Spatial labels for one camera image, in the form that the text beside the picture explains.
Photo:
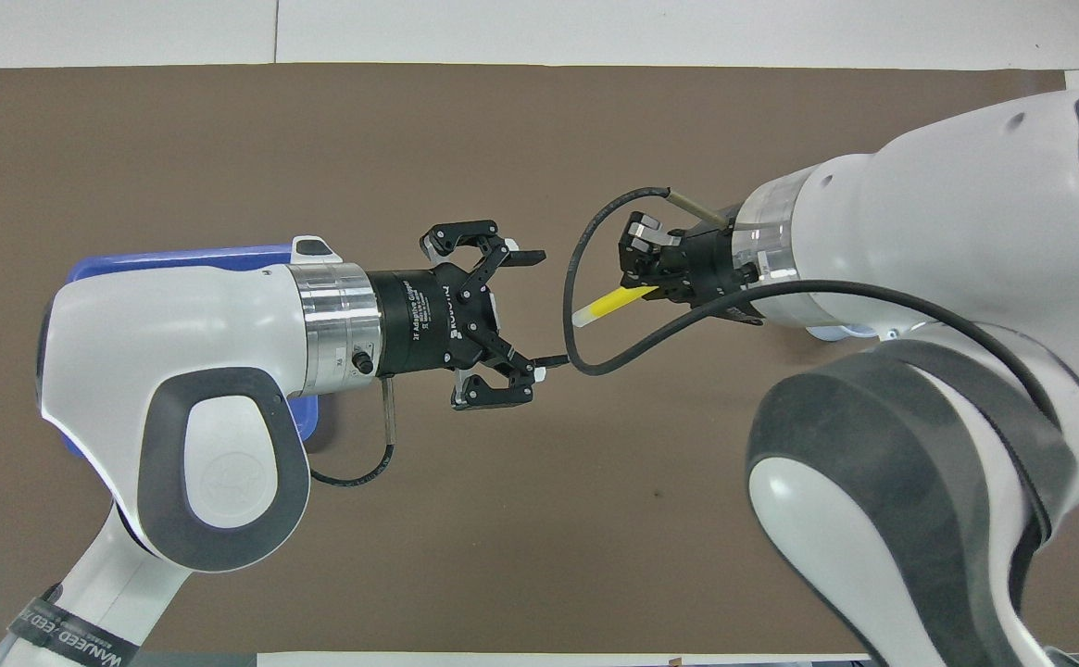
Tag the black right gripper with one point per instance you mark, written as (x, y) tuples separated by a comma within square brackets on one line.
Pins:
[(706, 269)]

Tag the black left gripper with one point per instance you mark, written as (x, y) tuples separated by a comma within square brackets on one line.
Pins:
[(419, 320)]

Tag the yellow pen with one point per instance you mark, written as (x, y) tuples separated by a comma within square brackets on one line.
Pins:
[(608, 304)]

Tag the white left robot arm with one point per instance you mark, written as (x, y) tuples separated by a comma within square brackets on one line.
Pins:
[(178, 324)]

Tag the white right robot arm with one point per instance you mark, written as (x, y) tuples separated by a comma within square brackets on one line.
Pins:
[(919, 213)]

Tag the brown table mat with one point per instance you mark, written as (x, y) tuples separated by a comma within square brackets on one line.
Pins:
[(539, 139)]

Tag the translucent plastic cup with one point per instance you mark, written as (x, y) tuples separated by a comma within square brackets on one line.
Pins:
[(835, 332)]

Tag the blue plastic tray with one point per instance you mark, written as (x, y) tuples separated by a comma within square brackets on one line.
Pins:
[(178, 259)]

